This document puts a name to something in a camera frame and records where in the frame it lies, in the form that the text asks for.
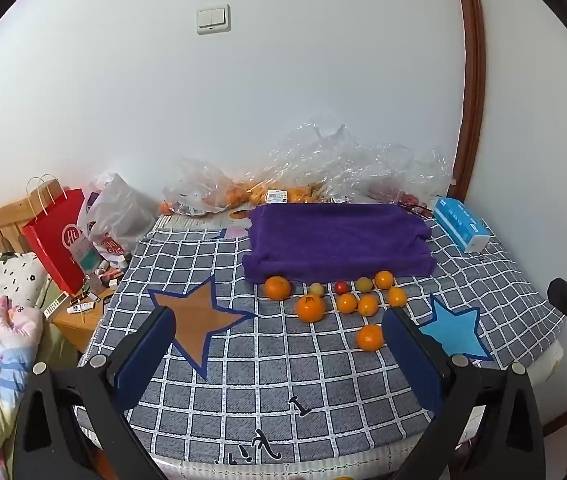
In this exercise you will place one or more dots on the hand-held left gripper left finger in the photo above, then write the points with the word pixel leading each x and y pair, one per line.
pixel 143 355

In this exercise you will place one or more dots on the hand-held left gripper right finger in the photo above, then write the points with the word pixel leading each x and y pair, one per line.
pixel 416 360

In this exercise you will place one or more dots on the large orange with stem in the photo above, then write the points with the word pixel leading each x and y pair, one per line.
pixel 311 308

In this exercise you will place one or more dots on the yellow-green round fruit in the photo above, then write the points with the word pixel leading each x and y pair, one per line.
pixel 317 289
pixel 363 284

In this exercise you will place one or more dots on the white mattress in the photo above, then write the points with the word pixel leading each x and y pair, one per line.
pixel 552 360

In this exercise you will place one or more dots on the wooden nightstand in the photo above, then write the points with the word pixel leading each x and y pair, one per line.
pixel 80 330

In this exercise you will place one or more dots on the clutter of small bottles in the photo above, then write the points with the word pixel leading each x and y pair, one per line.
pixel 105 275

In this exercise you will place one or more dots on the white remote control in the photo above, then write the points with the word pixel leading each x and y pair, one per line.
pixel 56 306

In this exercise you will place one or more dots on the small red tomato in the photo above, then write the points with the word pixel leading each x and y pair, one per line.
pixel 341 287

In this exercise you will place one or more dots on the grey checkered star blanket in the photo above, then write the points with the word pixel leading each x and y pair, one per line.
pixel 263 385

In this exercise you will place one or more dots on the blue tissue pack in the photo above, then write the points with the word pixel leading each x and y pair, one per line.
pixel 458 222

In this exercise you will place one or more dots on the purple towel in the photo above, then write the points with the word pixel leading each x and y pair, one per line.
pixel 338 240

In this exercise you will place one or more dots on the red paper bag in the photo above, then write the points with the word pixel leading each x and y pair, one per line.
pixel 58 240

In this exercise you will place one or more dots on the printed cardboard fruit box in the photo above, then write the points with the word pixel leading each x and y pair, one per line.
pixel 198 220

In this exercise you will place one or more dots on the white plastic bag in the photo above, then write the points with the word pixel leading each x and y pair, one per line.
pixel 118 210

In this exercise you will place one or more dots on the white spotted pillow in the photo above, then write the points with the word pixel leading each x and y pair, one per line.
pixel 15 280

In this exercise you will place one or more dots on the clear bag of oranges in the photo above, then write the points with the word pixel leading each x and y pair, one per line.
pixel 203 185

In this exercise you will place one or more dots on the wooden headboard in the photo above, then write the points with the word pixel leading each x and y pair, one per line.
pixel 8 220

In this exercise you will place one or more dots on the labelled bag of oranges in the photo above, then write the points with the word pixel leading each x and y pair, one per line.
pixel 268 194

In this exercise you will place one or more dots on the large crumpled clear bag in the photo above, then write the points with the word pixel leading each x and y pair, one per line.
pixel 353 160

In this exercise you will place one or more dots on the brown wooden door frame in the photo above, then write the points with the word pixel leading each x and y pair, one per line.
pixel 473 85

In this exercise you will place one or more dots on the white light switch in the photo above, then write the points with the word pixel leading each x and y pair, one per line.
pixel 213 19

